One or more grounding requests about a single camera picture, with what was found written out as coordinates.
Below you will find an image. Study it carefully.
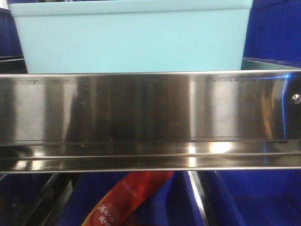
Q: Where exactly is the light blue plastic bin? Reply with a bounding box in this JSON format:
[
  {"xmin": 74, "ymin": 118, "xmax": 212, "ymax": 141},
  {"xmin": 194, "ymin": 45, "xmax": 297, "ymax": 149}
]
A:
[{"xmin": 9, "ymin": 0, "xmax": 252, "ymax": 73}]

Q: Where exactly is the dark blue bin lower centre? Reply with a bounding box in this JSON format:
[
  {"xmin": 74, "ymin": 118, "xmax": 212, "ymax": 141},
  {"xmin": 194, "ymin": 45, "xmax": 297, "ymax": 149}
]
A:
[{"xmin": 56, "ymin": 171, "xmax": 203, "ymax": 226}]

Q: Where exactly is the dark blue bin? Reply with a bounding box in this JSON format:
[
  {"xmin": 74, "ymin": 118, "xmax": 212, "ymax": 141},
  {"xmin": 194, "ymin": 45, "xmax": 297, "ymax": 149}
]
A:
[
  {"xmin": 0, "ymin": 8, "xmax": 23, "ymax": 57},
  {"xmin": 198, "ymin": 169, "xmax": 301, "ymax": 226},
  {"xmin": 56, "ymin": 171, "xmax": 203, "ymax": 226},
  {"xmin": 244, "ymin": 0, "xmax": 301, "ymax": 67}
]

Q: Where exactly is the dark blue bin lower right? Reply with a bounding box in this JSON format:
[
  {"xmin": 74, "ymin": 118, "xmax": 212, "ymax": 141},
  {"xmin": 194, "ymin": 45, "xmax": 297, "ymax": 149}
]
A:
[{"xmin": 198, "ymin": 169, "xmax": 301, "ymax": 226}]

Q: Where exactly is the dark blue bin left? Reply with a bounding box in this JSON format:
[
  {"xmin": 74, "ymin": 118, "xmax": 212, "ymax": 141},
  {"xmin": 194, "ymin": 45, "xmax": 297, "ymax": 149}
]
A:
[{"xmin": 0, "ymin": 8, "xmax": 23, "ymax": 57}]

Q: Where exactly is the red snack bag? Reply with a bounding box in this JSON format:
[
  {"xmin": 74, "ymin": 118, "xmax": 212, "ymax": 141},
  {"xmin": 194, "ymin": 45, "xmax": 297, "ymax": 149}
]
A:
[{"xmin": 82, "ymin": 171, "xmax": 174, "ymax": 226}]

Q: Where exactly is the stainless steel shelf rail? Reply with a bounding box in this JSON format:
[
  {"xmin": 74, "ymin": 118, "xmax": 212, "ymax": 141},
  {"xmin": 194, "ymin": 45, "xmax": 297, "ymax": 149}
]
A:
[{"xmin": 0, "ymin": 70, "xmax": 301, "ymax": 173}]

